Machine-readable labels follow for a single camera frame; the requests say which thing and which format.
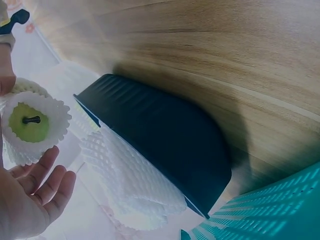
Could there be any person's left hand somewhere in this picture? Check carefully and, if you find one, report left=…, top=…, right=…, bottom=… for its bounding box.
left=0, top=119, right=77, bottom=240

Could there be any person's right hand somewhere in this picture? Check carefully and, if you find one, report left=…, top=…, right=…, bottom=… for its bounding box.
left=0, top=46, right=17, bottom=97

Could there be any green apple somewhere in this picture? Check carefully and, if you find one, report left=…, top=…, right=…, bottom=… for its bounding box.
left=8, top=103, right=51, bottom=144

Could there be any white foam net sleeve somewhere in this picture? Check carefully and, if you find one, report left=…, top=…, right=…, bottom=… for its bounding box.
left=0, top=77, right=73, bottom=167

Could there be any pile of white foam nets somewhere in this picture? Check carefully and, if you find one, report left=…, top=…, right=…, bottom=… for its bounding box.
left=79, top=124, right=188, bottom=227

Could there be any dark teal plastic basin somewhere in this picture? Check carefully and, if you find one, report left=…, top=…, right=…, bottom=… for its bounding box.
left=73, top=73, right=234, bottom=220

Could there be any turquoise perforated plastic basket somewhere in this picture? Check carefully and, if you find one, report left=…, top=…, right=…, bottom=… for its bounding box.
left=180, top=159, right=320, bottom=240

